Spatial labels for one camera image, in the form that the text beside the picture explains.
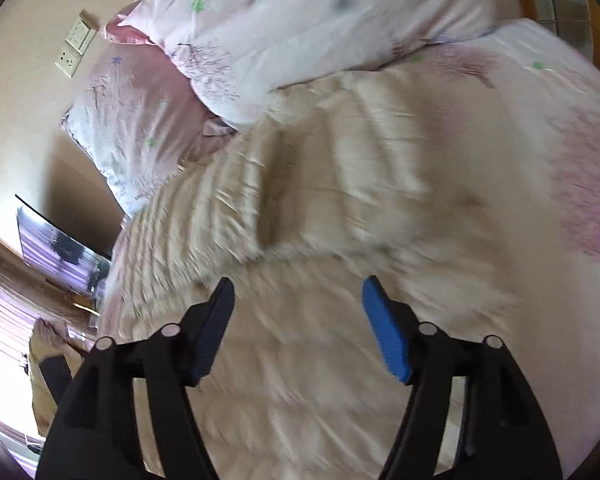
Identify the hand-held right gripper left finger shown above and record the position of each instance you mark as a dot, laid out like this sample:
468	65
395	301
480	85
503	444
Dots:
209	342

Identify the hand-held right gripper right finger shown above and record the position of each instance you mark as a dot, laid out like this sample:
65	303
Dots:
387	335

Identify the cream quilt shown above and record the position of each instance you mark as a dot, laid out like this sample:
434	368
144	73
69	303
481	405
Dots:
330	170

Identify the black-framed mirror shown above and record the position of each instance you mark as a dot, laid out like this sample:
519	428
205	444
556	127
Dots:
55	245

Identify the pillow with purple leaf print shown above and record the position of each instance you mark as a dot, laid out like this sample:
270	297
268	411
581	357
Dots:
130	125

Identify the bed with pink floral sheet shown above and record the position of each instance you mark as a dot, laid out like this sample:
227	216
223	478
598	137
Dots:
545	120

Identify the pink pillow with tree print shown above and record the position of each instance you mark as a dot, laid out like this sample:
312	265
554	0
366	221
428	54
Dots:
290	20

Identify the white wall socket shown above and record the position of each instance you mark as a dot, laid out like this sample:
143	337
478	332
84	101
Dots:
68	62

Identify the white wall switch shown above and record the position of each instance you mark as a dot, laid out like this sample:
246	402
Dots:
81	32

